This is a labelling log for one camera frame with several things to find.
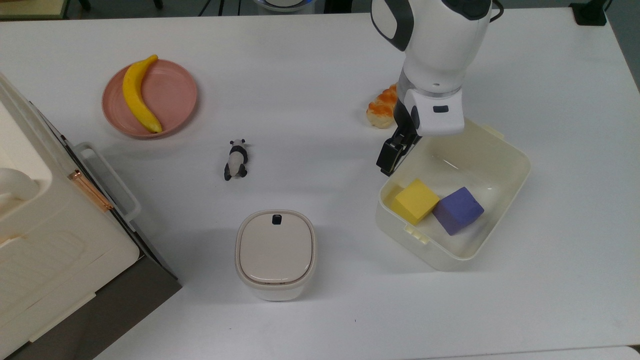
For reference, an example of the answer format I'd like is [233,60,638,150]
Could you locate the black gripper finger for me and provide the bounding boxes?
[376,134,416,177]

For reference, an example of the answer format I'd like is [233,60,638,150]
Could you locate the white drawer handle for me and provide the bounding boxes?
[74,142,144,232]

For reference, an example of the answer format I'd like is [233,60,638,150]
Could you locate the purple foam cube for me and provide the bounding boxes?
[432,187,486,237]

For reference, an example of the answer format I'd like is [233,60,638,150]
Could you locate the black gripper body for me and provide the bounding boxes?
[393,101,422,147]

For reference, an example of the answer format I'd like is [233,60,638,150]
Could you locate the pink round plate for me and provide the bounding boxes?
[102,59,199,140]

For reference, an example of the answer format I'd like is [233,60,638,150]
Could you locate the black stand base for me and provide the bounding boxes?
[569,0,609,27]

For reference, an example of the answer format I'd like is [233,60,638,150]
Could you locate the wooden desk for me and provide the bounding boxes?
[0,0,70,21]

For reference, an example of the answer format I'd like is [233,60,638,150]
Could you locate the copper latch strip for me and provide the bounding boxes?
[68,169,114,213]

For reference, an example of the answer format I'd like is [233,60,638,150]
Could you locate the large cream storage box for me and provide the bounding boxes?
[0,72,142,347]

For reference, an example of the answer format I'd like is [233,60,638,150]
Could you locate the yellow toy banana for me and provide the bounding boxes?
[122,54,164,134]

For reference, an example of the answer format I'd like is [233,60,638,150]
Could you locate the orange glazed toy bread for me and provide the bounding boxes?
[366,84,400,130]

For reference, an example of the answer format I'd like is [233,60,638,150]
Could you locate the black white panda toy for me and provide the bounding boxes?
[223,139,250,182]

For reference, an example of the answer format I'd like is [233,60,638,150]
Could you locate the yellow foam cube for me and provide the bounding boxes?
[393,179,441,226]

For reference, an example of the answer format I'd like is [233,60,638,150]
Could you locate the beige small lidded trash can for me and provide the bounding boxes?
[235,209,318,302]

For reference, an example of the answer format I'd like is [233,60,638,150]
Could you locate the cream plastic box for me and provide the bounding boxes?
[375,119,532,272]

